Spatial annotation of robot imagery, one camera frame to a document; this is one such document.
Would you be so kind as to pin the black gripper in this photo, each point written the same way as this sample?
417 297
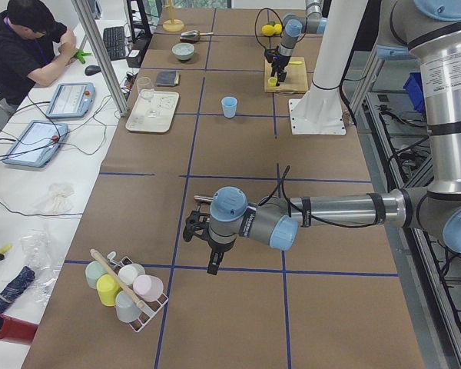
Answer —
217 247
279 63

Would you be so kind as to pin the lemon slice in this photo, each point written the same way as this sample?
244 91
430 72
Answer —
272 81

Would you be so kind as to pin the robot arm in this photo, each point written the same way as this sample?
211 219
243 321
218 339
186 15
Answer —
294 26
429 31

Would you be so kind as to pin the yellow lemon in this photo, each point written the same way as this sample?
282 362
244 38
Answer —
268 30
277 29

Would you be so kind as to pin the light blue plastic cup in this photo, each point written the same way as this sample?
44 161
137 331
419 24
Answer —
229 106

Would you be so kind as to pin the pink cup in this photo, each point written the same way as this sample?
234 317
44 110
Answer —
148 287

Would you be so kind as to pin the white cup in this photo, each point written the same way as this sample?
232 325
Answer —
130 272

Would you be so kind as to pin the grey cup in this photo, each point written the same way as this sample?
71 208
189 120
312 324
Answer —
126 309

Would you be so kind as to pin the yellow cup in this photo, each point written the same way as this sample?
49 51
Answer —
107 289

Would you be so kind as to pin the wooden cup tree stand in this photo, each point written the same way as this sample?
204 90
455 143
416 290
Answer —
172 24

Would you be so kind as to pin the mint green cup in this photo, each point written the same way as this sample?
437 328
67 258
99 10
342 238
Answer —
93 271

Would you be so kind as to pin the bamboo cutting board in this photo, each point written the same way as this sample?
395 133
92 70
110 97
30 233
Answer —
296 80

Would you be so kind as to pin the steel muddler black tip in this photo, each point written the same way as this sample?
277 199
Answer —
203 199

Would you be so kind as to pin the steel ice scoop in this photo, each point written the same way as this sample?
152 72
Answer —
193 36

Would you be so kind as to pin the green bowl of ice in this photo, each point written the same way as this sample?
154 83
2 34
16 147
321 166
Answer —
183 51

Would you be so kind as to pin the grey folded cloth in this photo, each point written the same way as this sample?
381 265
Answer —
168 78

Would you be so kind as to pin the cream bear serving tray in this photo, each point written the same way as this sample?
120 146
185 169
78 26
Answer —
165 102

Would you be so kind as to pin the clear wine glass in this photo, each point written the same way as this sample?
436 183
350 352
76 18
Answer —
145 89

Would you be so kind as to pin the white crumpled cloth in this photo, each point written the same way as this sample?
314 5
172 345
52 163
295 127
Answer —
57 200

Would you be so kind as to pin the black keyboard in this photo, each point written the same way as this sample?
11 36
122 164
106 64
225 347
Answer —
115 42

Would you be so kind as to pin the clear plastic bag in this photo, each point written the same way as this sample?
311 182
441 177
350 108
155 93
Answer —
44 258

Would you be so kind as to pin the black computer mouse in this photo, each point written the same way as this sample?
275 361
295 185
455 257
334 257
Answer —
92 70

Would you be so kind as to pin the blue teach pendant far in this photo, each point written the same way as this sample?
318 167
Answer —
71 100

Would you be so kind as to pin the blue teach pendant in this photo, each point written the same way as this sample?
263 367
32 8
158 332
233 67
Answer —
37 144
71 100

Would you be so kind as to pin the blue teach pendant near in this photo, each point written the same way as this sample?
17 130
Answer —
37 144

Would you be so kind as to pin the blue plaid folded umbrella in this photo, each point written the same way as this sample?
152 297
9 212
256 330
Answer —
16 288

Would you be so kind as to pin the red cylinder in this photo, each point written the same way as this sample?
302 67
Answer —
16 331

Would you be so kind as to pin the seated person in black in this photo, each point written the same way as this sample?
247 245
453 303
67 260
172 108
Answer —
35 49

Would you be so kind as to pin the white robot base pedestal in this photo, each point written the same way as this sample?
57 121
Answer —
319 111

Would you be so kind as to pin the white wire cup rack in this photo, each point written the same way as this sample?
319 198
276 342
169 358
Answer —
150 308

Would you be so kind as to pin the wooden rack handle rod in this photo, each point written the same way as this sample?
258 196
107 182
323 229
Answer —
102 261

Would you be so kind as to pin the aluminium frame post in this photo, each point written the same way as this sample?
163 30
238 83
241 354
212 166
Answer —
94 36

